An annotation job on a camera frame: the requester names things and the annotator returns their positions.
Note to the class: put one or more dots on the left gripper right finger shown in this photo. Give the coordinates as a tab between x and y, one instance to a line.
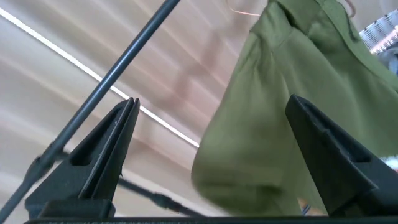
339	174

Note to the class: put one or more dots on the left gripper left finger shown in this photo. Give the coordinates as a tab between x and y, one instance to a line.
93	174

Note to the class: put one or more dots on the green long-sleeved shirt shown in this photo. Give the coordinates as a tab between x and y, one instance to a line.
264	124

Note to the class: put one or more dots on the pale grey shorts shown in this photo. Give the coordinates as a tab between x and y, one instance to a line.
392	62

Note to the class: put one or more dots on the pink clothes hanger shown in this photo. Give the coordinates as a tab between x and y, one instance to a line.
245	13

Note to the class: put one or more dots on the black clothes rack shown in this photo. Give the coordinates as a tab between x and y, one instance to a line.
124	59

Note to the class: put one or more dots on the white laundry basket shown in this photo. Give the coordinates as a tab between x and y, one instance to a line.
381	31

